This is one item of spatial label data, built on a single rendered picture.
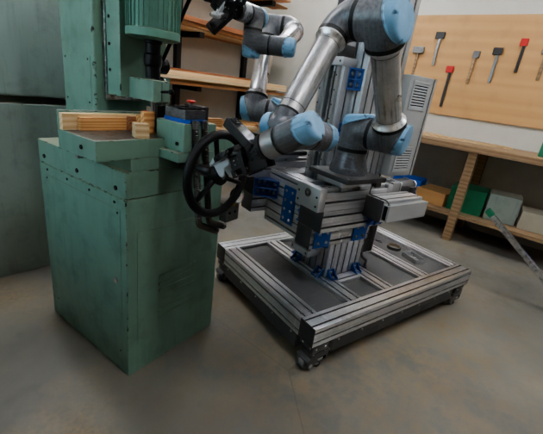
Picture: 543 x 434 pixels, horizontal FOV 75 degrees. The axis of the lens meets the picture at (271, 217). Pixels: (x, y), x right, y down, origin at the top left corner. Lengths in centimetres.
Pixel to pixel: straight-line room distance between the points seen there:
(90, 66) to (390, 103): 104
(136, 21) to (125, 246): 71
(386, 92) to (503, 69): 286
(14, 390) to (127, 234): 70
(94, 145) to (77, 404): 89
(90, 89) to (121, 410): 114
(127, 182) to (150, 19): 51
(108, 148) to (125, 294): 52
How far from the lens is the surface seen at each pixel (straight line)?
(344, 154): 141
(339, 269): 190
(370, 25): 112
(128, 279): 132
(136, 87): 140
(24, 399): 160
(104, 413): 148
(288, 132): 84
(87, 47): 151
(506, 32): 409
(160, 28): 131
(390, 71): 119
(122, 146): 115
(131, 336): 146
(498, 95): 402
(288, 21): 193
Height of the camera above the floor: 110
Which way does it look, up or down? 20 degrees down
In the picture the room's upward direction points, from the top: 8 degrees clockwise
